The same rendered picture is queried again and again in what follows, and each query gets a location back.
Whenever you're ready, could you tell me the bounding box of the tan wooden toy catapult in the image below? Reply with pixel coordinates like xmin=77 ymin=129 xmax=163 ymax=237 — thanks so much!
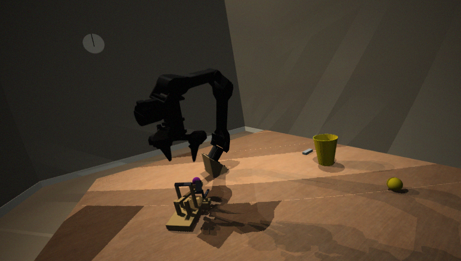
xmin=165 ymin=181 xmax=211 ymax=231

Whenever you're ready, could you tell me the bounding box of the olive yellow cup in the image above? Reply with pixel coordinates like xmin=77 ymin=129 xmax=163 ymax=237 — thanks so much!
xmin=313 ymin=134 xmax=338 ymax=166

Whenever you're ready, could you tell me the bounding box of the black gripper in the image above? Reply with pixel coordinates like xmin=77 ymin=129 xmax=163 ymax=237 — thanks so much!
xmin=148 ymin=116 xmax=207 ymax=162

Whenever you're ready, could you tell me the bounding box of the yellow ball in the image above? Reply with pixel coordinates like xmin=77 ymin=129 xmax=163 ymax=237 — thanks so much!
xmin=387 ymin=177 xmax=403 ymax=191

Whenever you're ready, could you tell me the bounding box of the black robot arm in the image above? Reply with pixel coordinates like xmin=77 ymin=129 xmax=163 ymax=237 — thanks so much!
xmin=134 ymin=69 xmax=233 ymax=163

